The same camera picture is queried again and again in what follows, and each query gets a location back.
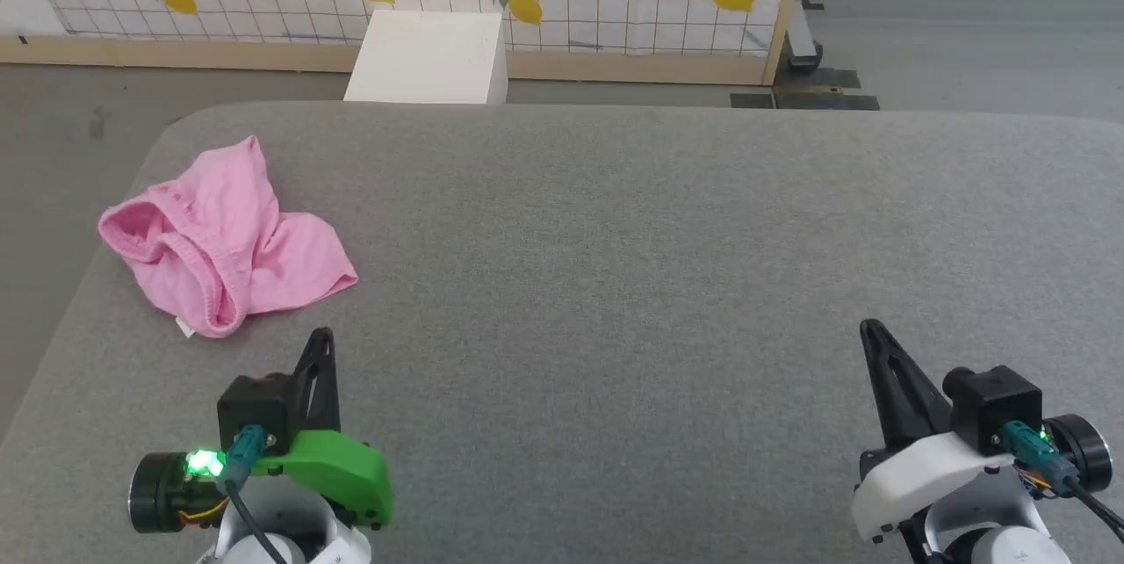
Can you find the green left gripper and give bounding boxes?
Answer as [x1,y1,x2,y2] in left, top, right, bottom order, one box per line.
[129,328,394,535]

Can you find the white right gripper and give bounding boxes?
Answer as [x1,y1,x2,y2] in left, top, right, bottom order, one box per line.
[850,319,1114,544]

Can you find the pink cloth shorts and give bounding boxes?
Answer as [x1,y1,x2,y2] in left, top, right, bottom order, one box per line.
[97,135,360,342]

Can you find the black floor plates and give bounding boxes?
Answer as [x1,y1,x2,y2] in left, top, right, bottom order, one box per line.
[731,68,880,112]

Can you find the white box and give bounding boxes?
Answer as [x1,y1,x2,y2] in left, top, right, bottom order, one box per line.
[342,11,509,105]

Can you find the grey partition stand foot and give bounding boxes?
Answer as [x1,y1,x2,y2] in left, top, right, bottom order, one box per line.
[784,0,827,75]

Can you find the left teal plug black cable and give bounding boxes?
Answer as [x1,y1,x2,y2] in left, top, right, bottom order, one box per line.
[218,425,292,564]

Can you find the teal plug black cable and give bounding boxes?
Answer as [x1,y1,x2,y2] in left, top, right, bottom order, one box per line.
[1001,422,1124,542]
[218,425,292,564]

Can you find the right teal plug black cable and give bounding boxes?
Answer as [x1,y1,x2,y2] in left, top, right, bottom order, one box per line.
[1001,422,1124,542]

